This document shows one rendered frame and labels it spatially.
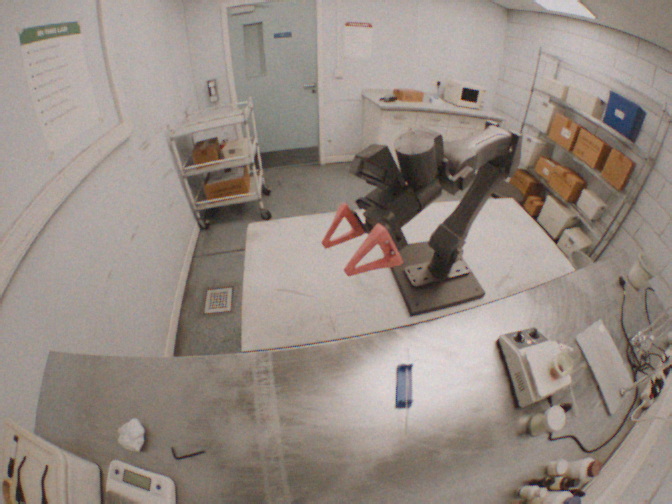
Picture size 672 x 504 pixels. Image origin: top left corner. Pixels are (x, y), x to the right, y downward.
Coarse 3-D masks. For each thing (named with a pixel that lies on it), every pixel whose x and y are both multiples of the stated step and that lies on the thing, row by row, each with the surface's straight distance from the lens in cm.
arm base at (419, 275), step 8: (440, 256) 69; (424, 264) 75; (432, 264) 71; (440, 264) 69; (448, 264) 69; (456, 264) 79; (464, 264) 80; (408, 272) 71; (416, 272) 72; (424, 272) 73; (432, 272) 72; (440, 272) 71; (448, 272) 73; (456, 272) 76; (464, 272) 77; (408, 280) 71; (416, 280) 70; (424, 280) 71; (432, 280) 71; (440, 280) 73
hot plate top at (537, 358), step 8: (544, 344) 70; (552, 344) 72; (528, 352) 65; (536, 352) 67; (544, 352) 69; (552, 352) 71; (528, 360) 65; (536, 360) 66; (544, 360) 68; (536, 368) 65; (544, 368) 67; (536, 376) 64; (544, 376) 66; (568, 376) 72; (536, 384) 64; (544, 384) 65; (552, 384) 67; (560, 384) 69; (568, 384) 71; (544, 392) 65
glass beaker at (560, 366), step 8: (576, 344) 66; (560, 352) 65; (568, 352) 68; (576, 352) 68; (584, 352) 66; (552, 360) 66; (560, 360) 64; (568, 360) 62; (576, 360) 68; (584, 360) 66; (552, 368) 66; (560, 368) 64; (568, 368) 63; (576, 368) 63; (584, 368) 64; (552, 376) 67; (560, 376) 66
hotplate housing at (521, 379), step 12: (504, 336) 70; (504, 348) 70; (516, 348) 67; (528, 348) 69; (516, 360) 67; (516, 372) 68; (528, 372) 66; (516, 384) 68; (528, 384) 65; (516, 396) 70; (528, 396) 66
